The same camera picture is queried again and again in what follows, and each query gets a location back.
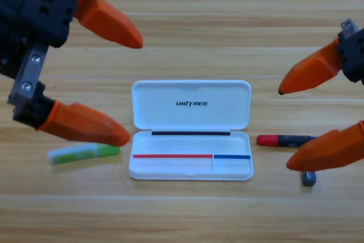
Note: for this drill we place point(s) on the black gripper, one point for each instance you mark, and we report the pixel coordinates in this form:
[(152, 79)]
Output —
[(42, 12), (354, 58)]

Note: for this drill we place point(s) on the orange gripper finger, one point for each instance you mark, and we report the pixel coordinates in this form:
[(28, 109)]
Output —
[(85, 125), (330, 150)]

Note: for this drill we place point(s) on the green white pen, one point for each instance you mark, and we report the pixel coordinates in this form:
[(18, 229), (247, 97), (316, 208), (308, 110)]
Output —
[(76, 154)]

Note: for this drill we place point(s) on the black white eraser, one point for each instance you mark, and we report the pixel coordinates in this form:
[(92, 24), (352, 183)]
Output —
[(309, 178)]

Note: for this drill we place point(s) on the red black pen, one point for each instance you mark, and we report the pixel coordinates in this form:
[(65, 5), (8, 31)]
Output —
[(276, 140)]

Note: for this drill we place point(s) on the white Unitree pencil case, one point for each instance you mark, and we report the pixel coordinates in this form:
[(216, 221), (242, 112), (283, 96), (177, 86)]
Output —
[(190, 129)]

